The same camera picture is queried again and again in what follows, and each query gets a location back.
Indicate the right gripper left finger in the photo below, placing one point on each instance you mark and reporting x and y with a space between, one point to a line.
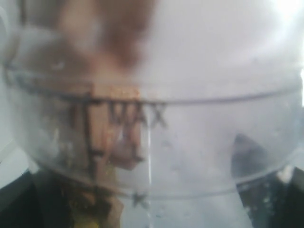
34 201

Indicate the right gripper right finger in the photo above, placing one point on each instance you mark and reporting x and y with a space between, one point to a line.
275 200

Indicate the clear graduated shaker cup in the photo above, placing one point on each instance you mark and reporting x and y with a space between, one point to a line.
186 179

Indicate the wooden block pieces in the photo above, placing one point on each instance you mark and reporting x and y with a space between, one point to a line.
114 118

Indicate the clear dome shaker lid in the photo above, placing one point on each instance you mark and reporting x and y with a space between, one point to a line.
169 49

